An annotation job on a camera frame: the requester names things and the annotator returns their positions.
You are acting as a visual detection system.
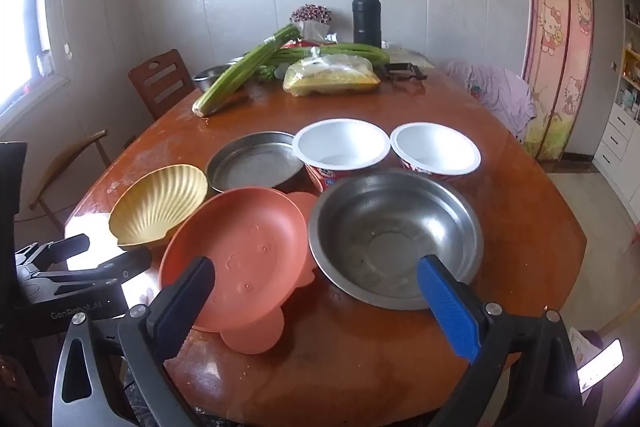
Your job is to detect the yellow shell-shaped plate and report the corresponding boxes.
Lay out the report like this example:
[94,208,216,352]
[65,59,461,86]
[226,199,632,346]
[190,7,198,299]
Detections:
[108,164,209,251]

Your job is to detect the white shiny object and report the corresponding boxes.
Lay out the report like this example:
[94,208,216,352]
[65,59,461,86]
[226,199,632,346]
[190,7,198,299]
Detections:
[567,327,625,390]

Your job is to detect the black peeler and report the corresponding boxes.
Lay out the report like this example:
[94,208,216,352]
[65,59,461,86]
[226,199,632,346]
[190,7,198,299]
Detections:
[372,63,429,82]

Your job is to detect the yellow plastic food bag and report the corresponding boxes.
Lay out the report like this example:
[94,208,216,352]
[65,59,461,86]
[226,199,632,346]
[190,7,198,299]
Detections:
[282,57,382,98]

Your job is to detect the large red instant noodle bowl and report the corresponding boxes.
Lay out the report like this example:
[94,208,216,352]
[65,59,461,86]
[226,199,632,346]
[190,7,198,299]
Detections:
[292,119,391,194]

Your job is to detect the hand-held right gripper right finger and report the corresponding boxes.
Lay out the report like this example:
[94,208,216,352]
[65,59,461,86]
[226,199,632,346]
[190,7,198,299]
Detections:
[417,254,586,427]

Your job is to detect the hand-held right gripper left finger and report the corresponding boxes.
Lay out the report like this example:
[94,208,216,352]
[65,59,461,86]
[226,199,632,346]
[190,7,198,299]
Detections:
[52,256,216,427]

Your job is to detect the steel basin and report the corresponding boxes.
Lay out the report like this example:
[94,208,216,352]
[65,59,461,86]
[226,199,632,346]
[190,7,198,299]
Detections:
[191,63,238,94]

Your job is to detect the window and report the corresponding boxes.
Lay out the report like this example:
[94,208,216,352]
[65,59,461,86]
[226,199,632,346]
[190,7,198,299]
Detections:
[0,0,68,118]

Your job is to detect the small red instant noodle bowl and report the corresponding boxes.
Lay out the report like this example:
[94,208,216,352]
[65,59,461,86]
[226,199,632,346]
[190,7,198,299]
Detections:
[390,122,482,182]

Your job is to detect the large steel bowl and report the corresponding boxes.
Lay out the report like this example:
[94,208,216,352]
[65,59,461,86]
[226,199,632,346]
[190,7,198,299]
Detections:
[307,172,485,311]

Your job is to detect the pink clothing pile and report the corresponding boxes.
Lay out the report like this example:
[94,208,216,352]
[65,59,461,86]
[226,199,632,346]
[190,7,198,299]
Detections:
[442,60,537,142]

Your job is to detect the brown slatted wooden chair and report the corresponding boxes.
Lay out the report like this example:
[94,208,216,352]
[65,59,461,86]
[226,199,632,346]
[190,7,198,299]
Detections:
[128,49,196,120]

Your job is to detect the white storage cabinet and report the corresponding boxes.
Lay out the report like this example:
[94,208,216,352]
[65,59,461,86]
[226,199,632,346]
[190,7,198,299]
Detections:
[592,0,640,200]

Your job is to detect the thin celery bunch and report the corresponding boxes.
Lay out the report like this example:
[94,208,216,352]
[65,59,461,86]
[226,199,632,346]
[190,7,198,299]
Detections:
[257,42,391,80]

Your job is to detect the red snack packet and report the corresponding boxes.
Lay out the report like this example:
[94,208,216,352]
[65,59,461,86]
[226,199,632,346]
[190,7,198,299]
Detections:
[287,38,337,50]

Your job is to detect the black thermos flask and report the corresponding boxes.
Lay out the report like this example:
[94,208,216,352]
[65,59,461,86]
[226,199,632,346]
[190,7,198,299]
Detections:
[352,0,383,48]

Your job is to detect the pink cartoon cat curtain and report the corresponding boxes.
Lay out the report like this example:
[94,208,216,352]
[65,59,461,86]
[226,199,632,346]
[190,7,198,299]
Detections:
[519,0,596,160]

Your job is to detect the red flower bouquet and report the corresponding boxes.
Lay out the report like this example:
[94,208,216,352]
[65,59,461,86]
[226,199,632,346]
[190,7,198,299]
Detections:
[290,4,333,24]

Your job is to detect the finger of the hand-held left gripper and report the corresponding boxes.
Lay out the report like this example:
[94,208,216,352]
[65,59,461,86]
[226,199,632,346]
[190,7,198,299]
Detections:
[16,234,91,268]
[25,248,153,296]

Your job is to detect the thick celery bunch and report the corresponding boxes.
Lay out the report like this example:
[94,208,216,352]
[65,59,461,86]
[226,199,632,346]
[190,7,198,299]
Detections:
[192,23,301,116]

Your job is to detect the round steel pan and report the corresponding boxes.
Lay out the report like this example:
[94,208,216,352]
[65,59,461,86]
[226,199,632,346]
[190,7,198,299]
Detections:
[205,131,307,194]

